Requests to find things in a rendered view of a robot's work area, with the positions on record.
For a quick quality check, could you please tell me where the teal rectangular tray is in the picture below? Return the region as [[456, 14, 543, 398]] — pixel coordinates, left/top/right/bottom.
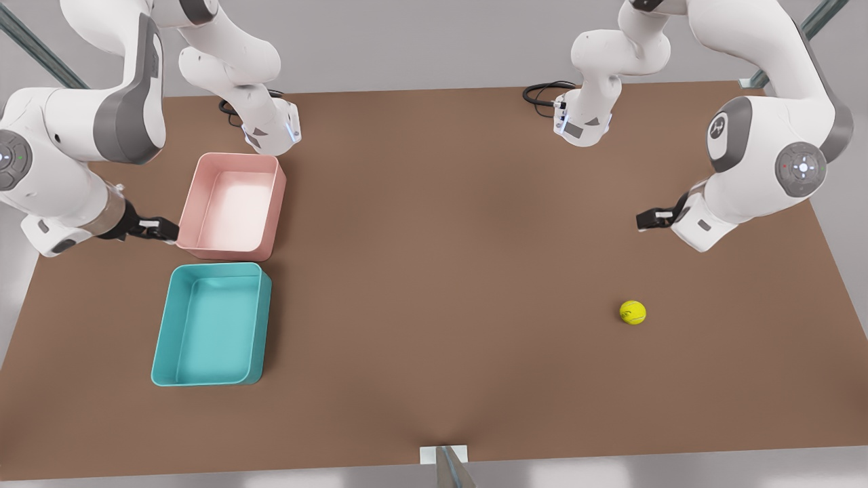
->
[[151, 262, 273, 387]]

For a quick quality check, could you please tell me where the pink rectangular tray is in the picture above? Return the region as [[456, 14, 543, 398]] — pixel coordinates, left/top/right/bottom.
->
[[177, 152, 288, 262]]

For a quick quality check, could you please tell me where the black cable loop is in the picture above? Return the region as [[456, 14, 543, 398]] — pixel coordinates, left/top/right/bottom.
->
[[522, 81, 578, 119], [218, 89, 285, 128]]

